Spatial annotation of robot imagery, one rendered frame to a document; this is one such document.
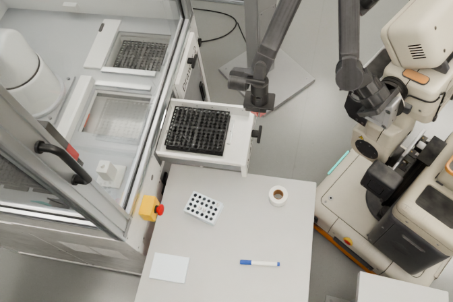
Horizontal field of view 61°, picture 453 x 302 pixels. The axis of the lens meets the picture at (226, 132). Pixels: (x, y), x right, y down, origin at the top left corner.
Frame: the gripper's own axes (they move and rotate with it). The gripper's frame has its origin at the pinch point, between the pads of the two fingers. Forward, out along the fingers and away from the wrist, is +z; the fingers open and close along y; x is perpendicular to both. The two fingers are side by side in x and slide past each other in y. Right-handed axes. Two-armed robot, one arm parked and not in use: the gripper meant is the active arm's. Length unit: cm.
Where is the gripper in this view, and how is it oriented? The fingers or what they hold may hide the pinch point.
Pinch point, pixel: (259, 114)
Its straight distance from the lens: 138.2
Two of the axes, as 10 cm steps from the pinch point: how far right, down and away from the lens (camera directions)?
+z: 0.7, 4.9, 8.7
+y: -9.8, -1.2, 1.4
